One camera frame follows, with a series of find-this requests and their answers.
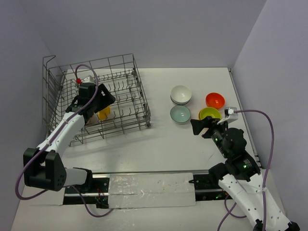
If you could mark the silver taped cover plate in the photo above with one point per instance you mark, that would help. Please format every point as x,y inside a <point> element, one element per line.
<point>151,190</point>

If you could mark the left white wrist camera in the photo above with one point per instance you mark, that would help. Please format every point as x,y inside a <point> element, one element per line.
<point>87,79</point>

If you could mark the red-orange bowl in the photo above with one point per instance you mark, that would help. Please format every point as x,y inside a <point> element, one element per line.
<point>215,100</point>

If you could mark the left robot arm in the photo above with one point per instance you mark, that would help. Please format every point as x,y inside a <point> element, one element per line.
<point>43,165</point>

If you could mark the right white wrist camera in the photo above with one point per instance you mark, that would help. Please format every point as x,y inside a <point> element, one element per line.
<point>230,115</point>

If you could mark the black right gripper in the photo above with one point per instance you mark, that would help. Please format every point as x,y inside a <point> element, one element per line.
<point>208,121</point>

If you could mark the light blue ribbed bowl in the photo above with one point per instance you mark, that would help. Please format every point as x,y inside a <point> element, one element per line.
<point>180,114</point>

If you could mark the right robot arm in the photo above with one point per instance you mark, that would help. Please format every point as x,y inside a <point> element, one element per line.
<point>241,177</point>

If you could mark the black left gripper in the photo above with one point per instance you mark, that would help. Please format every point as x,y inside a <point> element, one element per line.
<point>106,96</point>

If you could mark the black mounting rail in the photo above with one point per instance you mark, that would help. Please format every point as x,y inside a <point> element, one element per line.
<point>97,195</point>

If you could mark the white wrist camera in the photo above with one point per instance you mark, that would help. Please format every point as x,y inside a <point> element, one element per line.
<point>230,115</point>
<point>87,79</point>

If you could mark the white patterned bowl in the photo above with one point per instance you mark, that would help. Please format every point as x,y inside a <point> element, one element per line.
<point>180,95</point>

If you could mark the yellow-orange bowl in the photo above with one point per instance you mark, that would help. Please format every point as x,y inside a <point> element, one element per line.
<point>104,113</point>

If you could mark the lime green bowl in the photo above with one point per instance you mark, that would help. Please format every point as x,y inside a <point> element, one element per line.
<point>210,111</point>

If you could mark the grey wire dish rack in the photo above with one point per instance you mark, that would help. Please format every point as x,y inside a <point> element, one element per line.
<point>120,91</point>

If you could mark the pink speckled bowl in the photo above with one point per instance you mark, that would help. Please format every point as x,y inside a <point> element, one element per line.
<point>91,120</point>

